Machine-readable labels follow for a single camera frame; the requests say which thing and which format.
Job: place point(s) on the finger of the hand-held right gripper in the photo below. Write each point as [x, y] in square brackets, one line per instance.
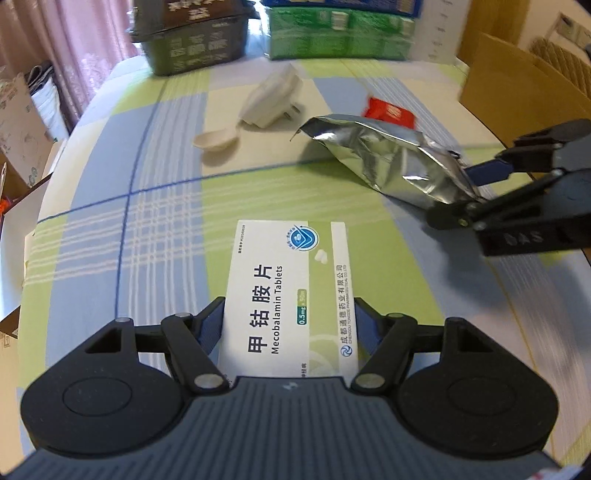
[485, 171]
[461, 213]

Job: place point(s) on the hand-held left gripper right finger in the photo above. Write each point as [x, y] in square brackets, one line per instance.
[364, 323]

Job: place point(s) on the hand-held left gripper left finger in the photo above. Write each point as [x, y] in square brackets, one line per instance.
[213, 318]

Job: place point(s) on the white medicine box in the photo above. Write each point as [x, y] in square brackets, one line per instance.
[277, 286]

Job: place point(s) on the brown cardboard box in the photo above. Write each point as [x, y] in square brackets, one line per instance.
[512, 87]

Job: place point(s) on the silver foil bag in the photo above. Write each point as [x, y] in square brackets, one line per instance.
[383, 152]

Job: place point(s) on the red candy packet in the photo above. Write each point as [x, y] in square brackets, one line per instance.
[388, 110]

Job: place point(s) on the white plug adapter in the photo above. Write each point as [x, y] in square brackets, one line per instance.
[272, 97]

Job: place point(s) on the checkered cloth desktop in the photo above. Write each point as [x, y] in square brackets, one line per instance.
[161, 258]

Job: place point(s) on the white carton box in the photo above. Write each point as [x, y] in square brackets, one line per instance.
[441, 27]

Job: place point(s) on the beige plastic spoon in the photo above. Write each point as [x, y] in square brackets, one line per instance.
[217, 138]

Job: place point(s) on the green carton box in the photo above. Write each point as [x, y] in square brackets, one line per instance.
[337, 34]

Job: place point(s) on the blue carton box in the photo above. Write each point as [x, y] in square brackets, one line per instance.
[341, 5]

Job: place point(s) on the white shopping bag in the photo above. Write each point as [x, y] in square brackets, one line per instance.
[46, 97]

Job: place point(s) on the dark Honglu food box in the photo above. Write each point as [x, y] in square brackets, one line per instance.
[194, 41]

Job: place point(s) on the pink curtain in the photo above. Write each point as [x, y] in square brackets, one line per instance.
[69, 46]

